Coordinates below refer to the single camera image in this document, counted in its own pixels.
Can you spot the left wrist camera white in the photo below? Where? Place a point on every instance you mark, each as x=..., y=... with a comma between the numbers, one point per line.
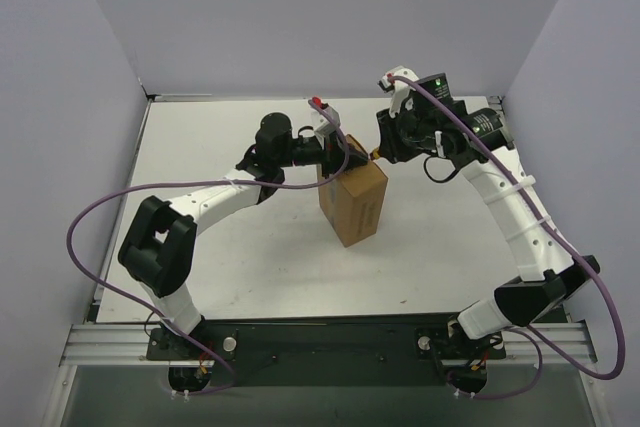
x=325, y=120

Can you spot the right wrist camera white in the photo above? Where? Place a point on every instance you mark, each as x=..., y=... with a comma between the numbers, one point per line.
x=392, y=82

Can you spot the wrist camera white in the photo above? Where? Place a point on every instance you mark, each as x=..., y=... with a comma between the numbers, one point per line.
x=325, y=120
x=392, y=82

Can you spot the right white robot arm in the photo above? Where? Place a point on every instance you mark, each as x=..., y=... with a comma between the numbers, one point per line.
x=479, y=145

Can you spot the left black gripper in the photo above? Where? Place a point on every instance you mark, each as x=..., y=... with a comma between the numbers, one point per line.
x=333, y=157

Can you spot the aluminium front rail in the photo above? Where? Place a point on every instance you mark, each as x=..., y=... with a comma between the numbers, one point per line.
x=101, y=345

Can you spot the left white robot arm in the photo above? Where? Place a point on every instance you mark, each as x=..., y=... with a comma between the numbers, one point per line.
x=159, y=245

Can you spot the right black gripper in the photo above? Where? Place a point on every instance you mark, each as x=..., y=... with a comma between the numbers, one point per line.
x=386, y=136

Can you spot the brown cardboard express box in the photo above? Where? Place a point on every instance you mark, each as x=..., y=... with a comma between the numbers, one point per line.
x=352, y=203

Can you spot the yellow utility knife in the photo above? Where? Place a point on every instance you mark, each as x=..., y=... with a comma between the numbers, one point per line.
x=375, y=154

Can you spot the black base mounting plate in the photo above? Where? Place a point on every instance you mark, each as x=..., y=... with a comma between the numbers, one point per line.
x=342, y=370

